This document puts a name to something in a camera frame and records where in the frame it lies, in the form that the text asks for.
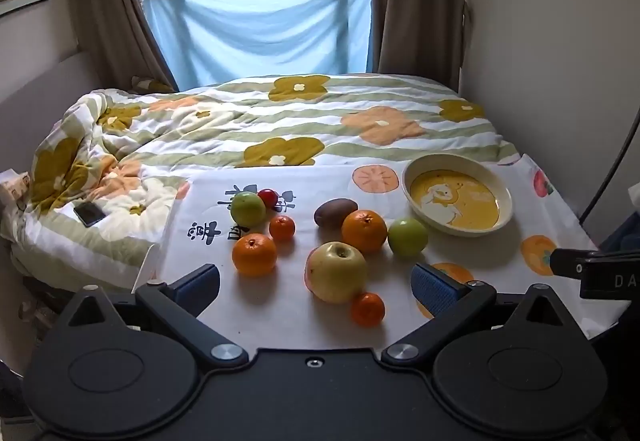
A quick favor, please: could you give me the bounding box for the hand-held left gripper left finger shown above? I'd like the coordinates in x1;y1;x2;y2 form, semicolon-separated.
64;263;250;370

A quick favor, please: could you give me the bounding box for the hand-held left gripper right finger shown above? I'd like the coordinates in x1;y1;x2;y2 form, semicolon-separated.
381;262;575;370

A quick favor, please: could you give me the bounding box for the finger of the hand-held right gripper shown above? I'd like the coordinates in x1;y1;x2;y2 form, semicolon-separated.
549;248;600;280

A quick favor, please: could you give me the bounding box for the green apple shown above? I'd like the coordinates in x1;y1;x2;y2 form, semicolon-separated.
387;218;430;257
230;192;267;228

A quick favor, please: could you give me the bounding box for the medium orange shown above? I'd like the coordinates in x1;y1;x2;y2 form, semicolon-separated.
231;233;278;277

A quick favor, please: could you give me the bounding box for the small mandarin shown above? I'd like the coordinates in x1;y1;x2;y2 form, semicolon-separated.
269;215;296;242
350;292;386;327

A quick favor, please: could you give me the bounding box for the cream bowl with duck print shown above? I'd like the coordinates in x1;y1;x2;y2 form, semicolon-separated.
401;153;514;238

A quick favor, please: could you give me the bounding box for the large orange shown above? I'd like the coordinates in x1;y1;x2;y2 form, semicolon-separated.
341;210;389;255

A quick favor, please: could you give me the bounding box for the large yellow apple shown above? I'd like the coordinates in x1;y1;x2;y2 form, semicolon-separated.
305;241;369;305

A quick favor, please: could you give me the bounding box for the brown kiwi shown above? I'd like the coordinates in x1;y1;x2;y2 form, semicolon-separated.
314;198;359;228

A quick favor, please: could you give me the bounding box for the white persimmon print tablecloth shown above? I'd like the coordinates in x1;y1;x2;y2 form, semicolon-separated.
155;154;632;352

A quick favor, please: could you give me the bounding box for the black smartphone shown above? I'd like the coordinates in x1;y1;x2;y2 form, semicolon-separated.
73;202;107;228

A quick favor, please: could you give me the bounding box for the floral striped quilt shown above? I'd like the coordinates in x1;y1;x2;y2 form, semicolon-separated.
10;74;522;293

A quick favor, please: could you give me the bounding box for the floral pillow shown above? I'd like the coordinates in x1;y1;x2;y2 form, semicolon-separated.
131;75;175;94

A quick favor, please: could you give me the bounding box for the small beige box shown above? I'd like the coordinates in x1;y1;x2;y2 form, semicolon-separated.
0;170;33;213

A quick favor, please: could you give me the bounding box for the grey headboard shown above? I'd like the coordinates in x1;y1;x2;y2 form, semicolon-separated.
0;50;103;174

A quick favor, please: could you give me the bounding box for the light blue cloth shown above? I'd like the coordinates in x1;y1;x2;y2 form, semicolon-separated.
141;0;373;89

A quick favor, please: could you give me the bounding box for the black cable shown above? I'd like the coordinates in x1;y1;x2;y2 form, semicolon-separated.
579;105;640;223

